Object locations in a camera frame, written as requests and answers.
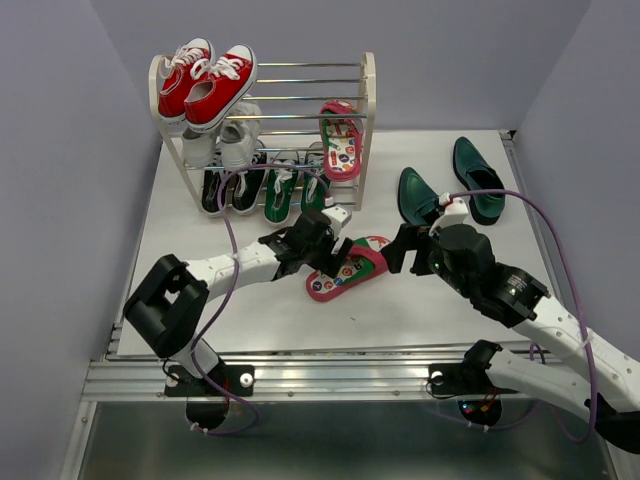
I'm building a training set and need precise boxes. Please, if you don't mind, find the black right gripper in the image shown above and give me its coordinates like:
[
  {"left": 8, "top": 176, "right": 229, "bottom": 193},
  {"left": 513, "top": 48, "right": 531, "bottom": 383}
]
[{"left": 380, "top": 222, "right": 473, "bottom": 298}]

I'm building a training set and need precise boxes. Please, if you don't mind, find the pink slide sandal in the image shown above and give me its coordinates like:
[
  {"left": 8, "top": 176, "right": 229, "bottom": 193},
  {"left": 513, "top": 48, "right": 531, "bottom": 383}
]
[
  {"left": 305, "top": 235, "right": 390, "bottom": 303},
  {"left": 319, "top": 100, "right": 364, "bottom": 182}
]

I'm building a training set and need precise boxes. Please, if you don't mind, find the green canvas sneaker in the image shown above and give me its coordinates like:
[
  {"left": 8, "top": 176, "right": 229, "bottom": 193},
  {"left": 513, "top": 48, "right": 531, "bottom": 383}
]
[
  {"left": 300, "top": 141, "right": 331, "bottom": 212},
  {"left": 264, "top": 151, "right": 300, "bottom": 226}
]

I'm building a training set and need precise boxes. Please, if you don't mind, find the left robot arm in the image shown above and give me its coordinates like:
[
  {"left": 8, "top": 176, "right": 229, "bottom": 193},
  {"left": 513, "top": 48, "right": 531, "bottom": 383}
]
[{"left": 123, "top": 206, "right": 353, "bottom": 394}]

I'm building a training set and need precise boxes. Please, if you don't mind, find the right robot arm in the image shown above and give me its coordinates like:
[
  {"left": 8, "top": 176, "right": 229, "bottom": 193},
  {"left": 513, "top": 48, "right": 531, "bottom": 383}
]
[{"left": 381, "top": 224, "right": 639, "bottom": 454}]

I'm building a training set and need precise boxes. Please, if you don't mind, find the cream shoe rack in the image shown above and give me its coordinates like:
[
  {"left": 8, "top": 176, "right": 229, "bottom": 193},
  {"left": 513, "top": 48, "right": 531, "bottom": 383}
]
[{"left": 148, "top": 52, "right": 377, "bottom": 212}]

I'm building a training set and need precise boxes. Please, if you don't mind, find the dark green loafer near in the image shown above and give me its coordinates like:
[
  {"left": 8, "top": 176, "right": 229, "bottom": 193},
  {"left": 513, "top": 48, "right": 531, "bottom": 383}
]
[{"left": 397, "top": 167, "right": 442, "bottom": 226}]

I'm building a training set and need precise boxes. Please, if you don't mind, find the dark green loafer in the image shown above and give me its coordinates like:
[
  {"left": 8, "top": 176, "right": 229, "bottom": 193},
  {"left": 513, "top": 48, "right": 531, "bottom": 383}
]
[
  {"left": 452, "top": 137, "right": 505, "bottom": 226},
  {"left": 397, "top": 167, "right": 442, "bottom": 226}
]

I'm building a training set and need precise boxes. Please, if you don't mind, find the black sneaker right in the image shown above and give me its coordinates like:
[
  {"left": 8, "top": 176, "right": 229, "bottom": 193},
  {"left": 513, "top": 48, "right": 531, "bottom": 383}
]
[{"left": 231, "top": 149, "right": 268, "bottom": 215}]

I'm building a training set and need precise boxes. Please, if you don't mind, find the black sneaker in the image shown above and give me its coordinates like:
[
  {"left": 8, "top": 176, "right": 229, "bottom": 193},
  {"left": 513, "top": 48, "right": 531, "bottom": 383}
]
[
  {"left": 231, "top": 149, "right": 268, "bottom": 215},
  {"left": 201, "top": 170, "right": 228, "bottom": 217}
]

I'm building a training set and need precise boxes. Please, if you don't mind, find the dark green loafer far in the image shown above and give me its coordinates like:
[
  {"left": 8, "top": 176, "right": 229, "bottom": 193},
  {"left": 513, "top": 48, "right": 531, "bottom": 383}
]
[{"left": 452, "top": 137, "right": 505, "bottom": 226}]

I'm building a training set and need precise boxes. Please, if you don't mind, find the black sneaker left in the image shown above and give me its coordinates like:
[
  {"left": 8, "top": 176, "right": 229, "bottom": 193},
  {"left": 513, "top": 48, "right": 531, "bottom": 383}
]
[{"left": 201, "top": 170, "right": 228, "bottom": 217}]

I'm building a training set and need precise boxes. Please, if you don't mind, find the white sneaker right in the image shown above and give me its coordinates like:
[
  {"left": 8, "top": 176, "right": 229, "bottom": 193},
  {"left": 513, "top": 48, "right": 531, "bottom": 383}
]
[{"left": 219, "top": 101, "right": 262, "bottom": 171}]

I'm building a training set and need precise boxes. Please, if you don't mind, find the white sneaker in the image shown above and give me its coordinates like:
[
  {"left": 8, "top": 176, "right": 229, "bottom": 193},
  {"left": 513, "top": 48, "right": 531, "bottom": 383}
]
[
  {"left": 219, "top": 101, "right": 262, "bottom": 171},
  {"left": 181, "top": 127, "right": 220, "bottom": 168}
]

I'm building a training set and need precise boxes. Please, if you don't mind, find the white sneaker left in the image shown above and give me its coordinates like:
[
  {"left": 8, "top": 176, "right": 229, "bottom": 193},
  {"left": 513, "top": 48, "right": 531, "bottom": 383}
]
[{"left": 181, "top": 127, "right": 220, "bottom": 168}]

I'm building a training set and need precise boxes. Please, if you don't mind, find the red sneaker right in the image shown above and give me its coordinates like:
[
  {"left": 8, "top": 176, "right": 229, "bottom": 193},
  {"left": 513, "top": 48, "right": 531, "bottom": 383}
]
[{"left": 184, "top": 44, "right": 257, "bottom": 133}]

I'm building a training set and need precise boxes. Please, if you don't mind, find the red sneaker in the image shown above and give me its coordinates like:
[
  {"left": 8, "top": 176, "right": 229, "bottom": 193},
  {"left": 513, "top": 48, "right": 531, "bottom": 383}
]
[
  {"left": 158, "top": 38, "right": 214, "bottom": 124},
  {"left": 184, "top": 44, "right": 257, "bottom": 133}
]

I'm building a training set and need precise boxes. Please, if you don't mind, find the red sneaker left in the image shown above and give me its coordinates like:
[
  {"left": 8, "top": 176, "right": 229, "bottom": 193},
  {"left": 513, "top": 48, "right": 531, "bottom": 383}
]
[{"left": 158, "top": 38, "right": 214, "bottom": 124}]

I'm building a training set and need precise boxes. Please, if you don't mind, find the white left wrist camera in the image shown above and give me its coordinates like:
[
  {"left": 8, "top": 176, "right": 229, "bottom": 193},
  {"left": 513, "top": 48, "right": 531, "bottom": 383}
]
[{"left": 321, "top": 205, "right": 352, "bottom": 238}]

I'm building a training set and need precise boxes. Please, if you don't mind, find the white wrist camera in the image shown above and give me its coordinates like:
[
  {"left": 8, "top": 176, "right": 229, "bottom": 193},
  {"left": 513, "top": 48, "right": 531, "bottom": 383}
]
[
  {"left": 429, "top": 193, "right": 469, "bottom": 237},
  {"left": 321, "top": 205, "right": 352, "bottom": 238}
]

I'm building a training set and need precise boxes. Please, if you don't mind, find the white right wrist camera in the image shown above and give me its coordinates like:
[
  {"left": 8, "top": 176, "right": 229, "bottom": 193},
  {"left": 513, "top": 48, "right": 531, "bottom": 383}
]
[{"left": 429, "top": 193, "right": 469, "bottom": 237}]

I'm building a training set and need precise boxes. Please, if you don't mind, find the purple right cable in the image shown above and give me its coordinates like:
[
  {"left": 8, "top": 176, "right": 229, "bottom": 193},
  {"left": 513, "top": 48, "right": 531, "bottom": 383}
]
[{"left": 437, "top": 188, "right": 601, "bottom": 444}]

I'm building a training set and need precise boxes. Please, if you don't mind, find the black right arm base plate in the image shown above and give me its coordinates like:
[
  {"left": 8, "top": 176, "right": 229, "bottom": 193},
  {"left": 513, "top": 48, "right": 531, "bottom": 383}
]
[{"left": 429, "top": 363, "right": 494, "bottom": 397}]

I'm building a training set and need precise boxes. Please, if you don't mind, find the aluminium table edge rail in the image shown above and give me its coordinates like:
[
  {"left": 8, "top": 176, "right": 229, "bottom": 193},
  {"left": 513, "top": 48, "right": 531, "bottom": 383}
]
[{"left": 81, "top": 344, "right": 470, "bottom": 403}]

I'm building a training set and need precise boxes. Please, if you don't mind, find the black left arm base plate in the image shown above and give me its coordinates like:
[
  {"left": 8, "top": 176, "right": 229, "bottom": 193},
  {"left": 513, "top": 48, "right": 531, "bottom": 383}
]
[{"left": 164, "top": 364, "right": 255, "bottom": 398}]

